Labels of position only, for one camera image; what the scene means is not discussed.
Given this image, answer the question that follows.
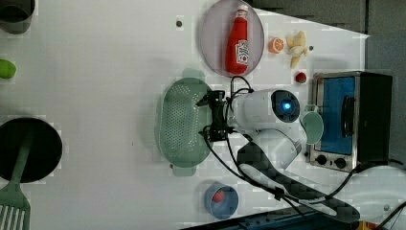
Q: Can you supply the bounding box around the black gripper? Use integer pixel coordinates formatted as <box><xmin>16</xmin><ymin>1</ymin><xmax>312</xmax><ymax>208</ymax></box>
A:
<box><xmin>195</xmin><ymin>90</ymin><xmax>232</xmax><ymax>142</ymax></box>

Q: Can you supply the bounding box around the green plastic strainer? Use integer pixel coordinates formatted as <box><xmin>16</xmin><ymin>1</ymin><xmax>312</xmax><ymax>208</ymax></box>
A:
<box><xmin>155</xmin><ymin>68</ymin><xmax>212</xmax><ymax>177</ymax></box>

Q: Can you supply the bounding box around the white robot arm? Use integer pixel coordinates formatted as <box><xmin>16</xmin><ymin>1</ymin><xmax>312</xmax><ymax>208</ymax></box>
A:
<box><xmin>196</xmin><ymin>89</ymin><xmax>405</xmax><ymax>227</ymax></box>

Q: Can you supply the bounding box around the red ketchup bottle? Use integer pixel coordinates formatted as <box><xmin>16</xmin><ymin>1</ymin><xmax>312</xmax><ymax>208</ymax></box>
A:
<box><xmin>225</xmin><ymin>5</ymin><xmax>249</xmax><ymax>75</ymax></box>

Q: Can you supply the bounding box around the strawberry toy in bowl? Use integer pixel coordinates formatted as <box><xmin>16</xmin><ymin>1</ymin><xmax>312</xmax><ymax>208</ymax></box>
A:
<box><xmin>212</xmin><ymin>191</ymin><xmax>225</xmax><ymax>203</ymax></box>

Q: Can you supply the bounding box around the blue bowl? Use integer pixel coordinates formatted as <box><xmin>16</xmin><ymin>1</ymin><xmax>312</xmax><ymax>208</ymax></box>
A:
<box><xmin>204</xmin><ymin>182</ymin><xmax>239</xmax><ymax>219</ymax></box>

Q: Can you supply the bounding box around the translucent purple plate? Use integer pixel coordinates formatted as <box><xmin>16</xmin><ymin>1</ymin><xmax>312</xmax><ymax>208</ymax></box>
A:
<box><xmin>199</xmin><ymin>0</ymin><xmax>265</xmax><ymax>77</ymax></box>

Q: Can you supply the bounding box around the orange slice toy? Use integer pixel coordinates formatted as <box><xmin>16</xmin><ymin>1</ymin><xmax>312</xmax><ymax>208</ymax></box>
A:
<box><xmin>268</xmin><ymin>37</ymin><xmax>284</xmax><ymax>54</ymax></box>

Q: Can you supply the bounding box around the red strawberry toy on table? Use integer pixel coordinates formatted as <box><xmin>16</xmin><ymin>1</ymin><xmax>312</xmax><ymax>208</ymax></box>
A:
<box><xmin>295</xmin><ymin>72</ymin><xmax>307</xmax><ymax>83</ymax></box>

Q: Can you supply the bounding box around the green mug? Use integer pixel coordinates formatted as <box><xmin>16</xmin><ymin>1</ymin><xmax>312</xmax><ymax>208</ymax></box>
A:
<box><xmin>301</xmin><ymin>104</ymin><xmax>324</xmax><ymax>145</ymax></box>

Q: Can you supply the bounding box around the peeled banana toy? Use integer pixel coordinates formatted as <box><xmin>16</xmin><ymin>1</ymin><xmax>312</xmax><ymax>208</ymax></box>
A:
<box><xmin>286</xmin><ymin>31</ymin><xmax>308</xmax><ymax>68</ymax></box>

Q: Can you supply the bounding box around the silver black toaster oven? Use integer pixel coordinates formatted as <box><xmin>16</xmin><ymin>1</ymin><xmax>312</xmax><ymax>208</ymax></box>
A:
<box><xmin>309</xmin><ymin>71</ymin><xmax>393</xmax><ymax>173</ymax></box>

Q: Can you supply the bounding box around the black round pan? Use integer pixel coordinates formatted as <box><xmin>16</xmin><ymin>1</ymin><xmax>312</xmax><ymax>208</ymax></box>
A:
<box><xmin>0</xmin><ymin>118</ymin><xmax>62</xmax><ymax>183</ymax></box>

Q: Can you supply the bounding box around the green lime toy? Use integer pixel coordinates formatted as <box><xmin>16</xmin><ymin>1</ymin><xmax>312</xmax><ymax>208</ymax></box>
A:
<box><xmin>0</xmin><ymin>59</ymin><xmax>16</xmax><ymax>80</ymax></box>

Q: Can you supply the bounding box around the green slotted spatula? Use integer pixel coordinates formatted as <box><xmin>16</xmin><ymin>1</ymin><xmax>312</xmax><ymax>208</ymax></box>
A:
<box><xmin>0</xmin><ymin>128</ymin><xmax>34</xmax><ymax>230</ymax></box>

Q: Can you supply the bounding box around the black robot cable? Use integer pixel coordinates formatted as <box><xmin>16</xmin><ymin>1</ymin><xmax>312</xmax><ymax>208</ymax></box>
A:
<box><xmin>202</xmin><ymin>76</ymin><xmax>406</xmax><ymax>230</ymax></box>

